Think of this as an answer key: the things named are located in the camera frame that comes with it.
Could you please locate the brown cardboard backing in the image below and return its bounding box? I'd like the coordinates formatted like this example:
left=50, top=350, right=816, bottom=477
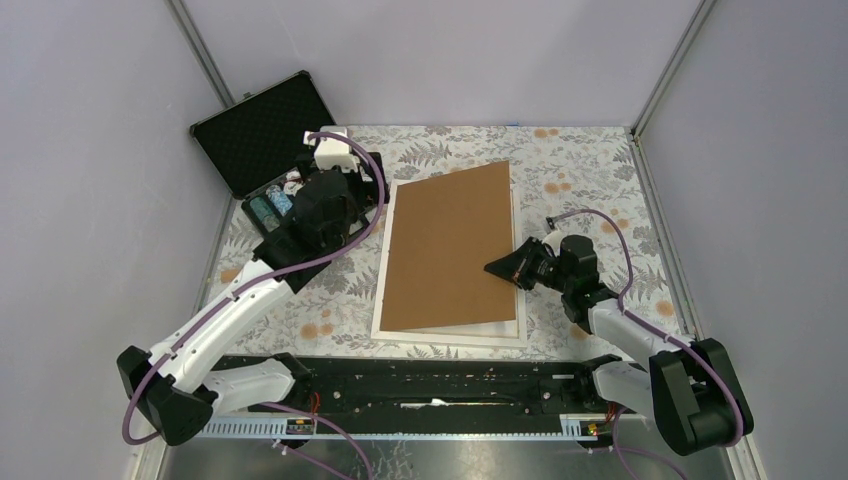
left=380, top=161, right=518, bottom=331

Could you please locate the black poker chip case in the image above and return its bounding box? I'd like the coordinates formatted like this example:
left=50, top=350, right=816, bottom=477
left=190, top=70, right=391, bottom=259

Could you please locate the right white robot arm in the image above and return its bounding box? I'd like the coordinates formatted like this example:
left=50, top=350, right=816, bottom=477
left=484, top=234, right=754, bottom=456

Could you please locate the white picture frame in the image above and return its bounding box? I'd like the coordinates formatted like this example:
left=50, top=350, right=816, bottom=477
left=370, top=180, right=527, bottom=349

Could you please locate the purple cable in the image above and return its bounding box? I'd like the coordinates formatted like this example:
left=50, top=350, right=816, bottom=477
left=548, top=209, right=747, bottom=480
left=121, top=132, right=388, bottom=446

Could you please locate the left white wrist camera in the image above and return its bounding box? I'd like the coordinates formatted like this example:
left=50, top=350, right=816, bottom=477
left=303, top=131, right=360, bottom=173

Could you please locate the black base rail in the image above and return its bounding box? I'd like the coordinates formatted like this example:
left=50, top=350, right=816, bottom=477
left=221, top=356, right=641, bottom=439

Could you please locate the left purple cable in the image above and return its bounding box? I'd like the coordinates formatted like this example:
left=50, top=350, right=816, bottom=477
left=121, top=132, right=388, bottom=446

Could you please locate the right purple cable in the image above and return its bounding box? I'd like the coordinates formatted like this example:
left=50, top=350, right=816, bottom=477
left=548, top=209, right=747, bottom=480

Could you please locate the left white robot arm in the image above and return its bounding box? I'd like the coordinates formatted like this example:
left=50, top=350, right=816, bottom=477
left=117, top=167, right=390, bottom=446

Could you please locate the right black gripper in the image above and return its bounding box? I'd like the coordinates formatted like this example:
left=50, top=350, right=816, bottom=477
left=483, top=237, right=572, bottom=294

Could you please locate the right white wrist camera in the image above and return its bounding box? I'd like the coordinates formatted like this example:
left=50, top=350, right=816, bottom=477
left=542, top=230, right=566, bottom=251

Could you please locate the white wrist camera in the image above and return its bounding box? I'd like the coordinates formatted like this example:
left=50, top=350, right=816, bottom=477
left=303, top=131, right=360, bottom=173
left=542, top=230, right=566, bottom=251

